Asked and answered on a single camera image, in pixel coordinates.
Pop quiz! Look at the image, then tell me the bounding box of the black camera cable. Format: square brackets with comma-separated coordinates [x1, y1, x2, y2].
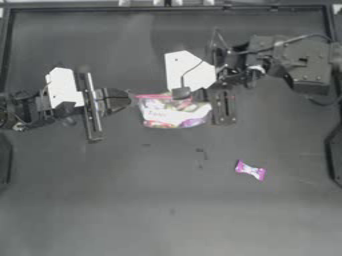
[180, 28, 233, 89]

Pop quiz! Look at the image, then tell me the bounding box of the purple candy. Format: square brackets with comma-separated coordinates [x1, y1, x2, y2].
[234, 159, 268, 182]

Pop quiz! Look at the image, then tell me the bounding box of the clear bag with pink zip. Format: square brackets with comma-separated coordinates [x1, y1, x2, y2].
[134, 93, 214, 129]

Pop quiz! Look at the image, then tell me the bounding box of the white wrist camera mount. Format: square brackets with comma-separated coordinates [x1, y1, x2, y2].
[165, 49, 218, 93]
[45, 66, 87, 109]

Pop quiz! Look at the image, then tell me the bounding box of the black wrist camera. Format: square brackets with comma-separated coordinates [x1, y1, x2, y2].
[172, 86, 194, 100]

